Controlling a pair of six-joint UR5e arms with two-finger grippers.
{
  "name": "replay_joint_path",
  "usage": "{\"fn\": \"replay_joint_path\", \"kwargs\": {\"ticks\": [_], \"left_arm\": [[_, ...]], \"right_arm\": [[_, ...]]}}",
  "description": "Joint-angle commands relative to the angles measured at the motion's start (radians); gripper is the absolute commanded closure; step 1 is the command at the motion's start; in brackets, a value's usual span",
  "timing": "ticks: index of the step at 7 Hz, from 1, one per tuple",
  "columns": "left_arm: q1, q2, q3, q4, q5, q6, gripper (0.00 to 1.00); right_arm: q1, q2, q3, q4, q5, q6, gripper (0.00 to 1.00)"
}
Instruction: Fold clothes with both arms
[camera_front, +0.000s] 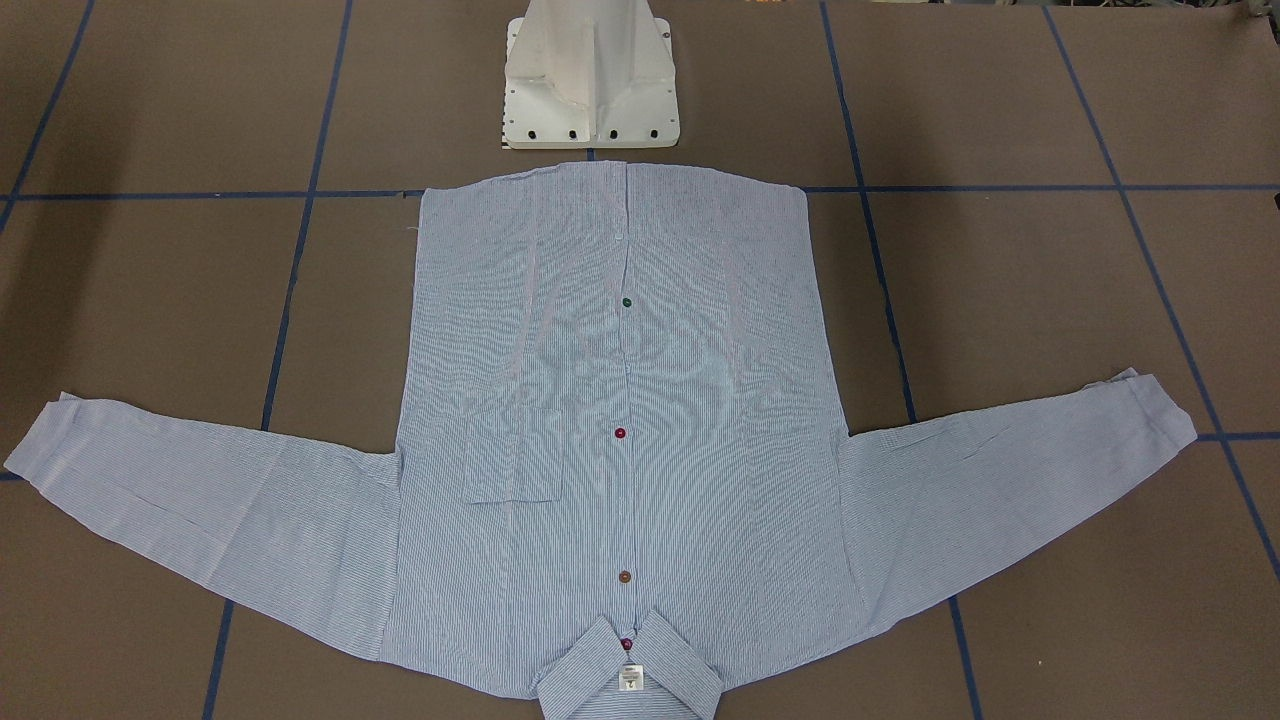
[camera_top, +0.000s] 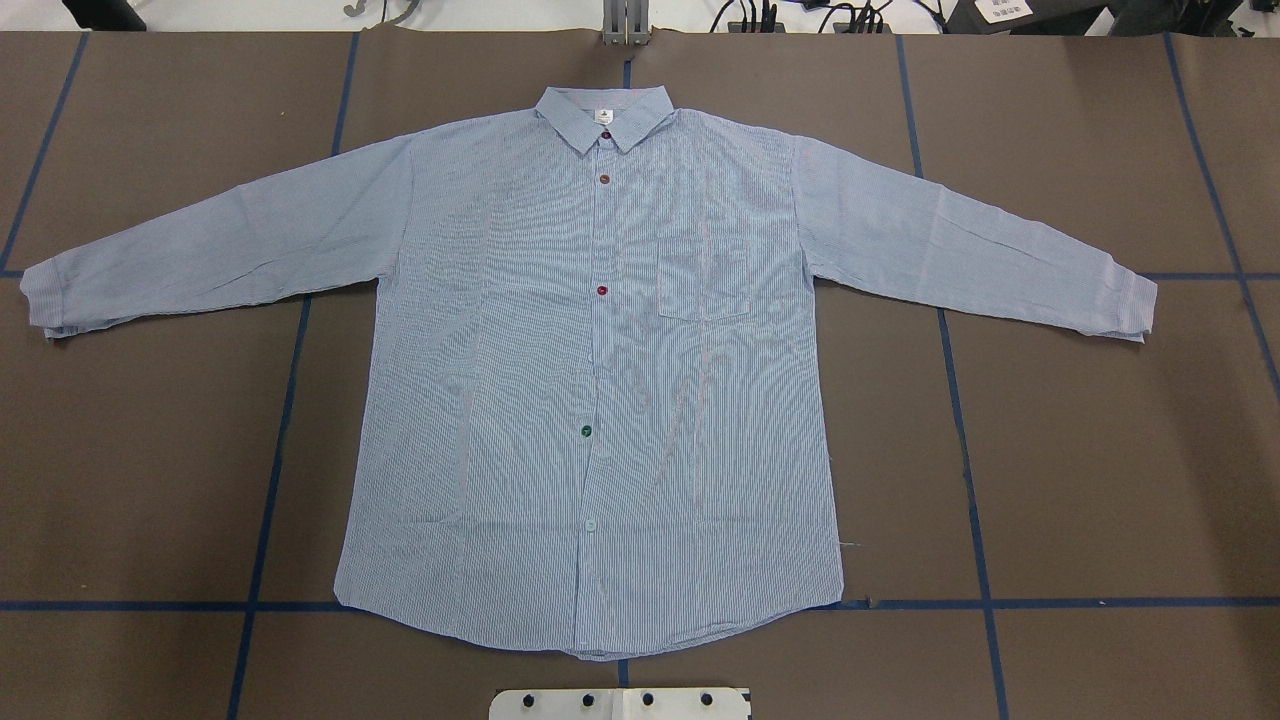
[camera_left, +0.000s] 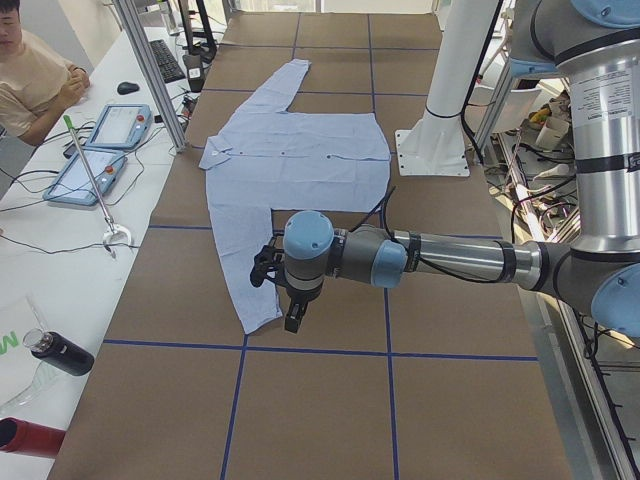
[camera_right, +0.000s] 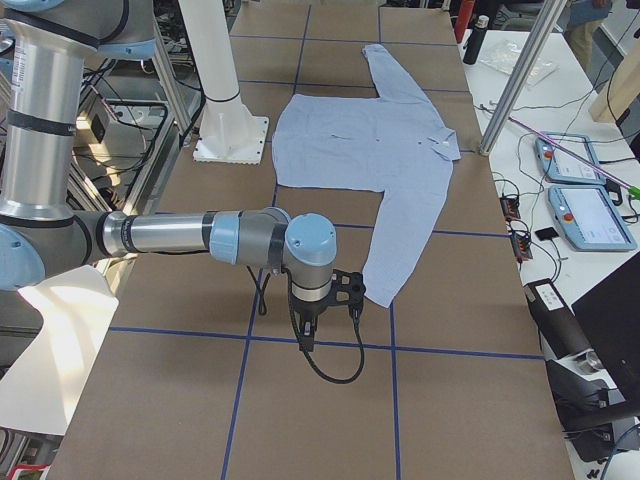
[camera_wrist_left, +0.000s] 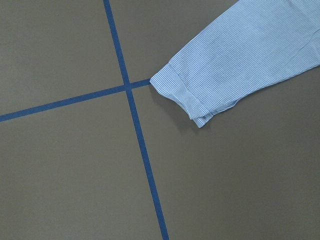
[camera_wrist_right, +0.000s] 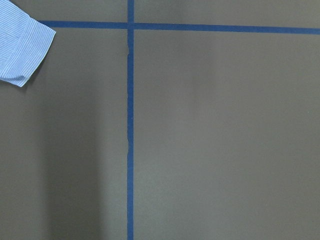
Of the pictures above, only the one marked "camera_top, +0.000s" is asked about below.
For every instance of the grey aluminium frame post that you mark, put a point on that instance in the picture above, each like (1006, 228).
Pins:
(626, 23)

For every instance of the black box with label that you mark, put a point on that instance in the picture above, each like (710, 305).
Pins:
(1048, 18)

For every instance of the light blue striped shirt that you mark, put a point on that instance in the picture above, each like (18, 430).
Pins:
(593, 421)

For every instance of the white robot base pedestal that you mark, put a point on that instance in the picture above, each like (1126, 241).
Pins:
(623, 703)

